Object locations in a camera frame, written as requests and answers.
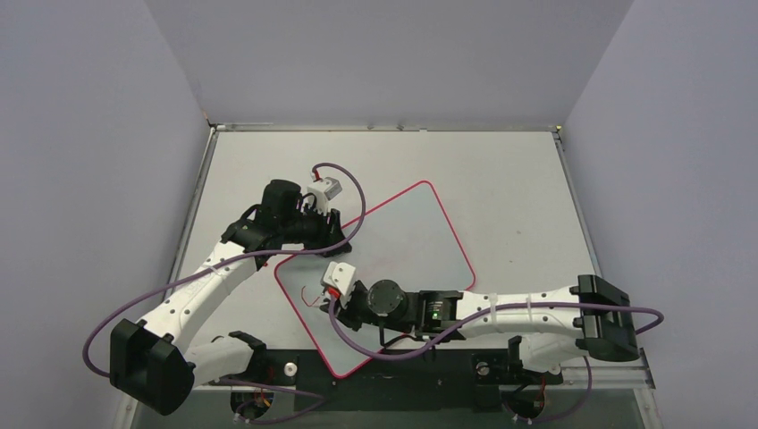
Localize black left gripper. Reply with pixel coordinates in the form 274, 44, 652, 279
280, 201, 350, 257

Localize pink-framed whiteboard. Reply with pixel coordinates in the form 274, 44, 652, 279
274, 181, 476, 379

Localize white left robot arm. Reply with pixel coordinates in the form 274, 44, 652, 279
108, 177, 351, 416

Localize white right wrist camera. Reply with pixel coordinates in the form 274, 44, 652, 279
321, 261, 357, 297

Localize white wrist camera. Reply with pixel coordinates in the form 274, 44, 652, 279
304, 177, 342, 215
321, 261, 357, 297

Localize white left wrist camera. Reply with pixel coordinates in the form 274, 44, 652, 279
304, 177, 342, 215

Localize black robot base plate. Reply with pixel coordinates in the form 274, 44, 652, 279
232, 349, 563, 412

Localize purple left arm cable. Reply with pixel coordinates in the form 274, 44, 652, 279
81, 163, 367, 379

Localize aluminium table edge frame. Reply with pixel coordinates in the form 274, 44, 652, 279
112, 122, 664, 429

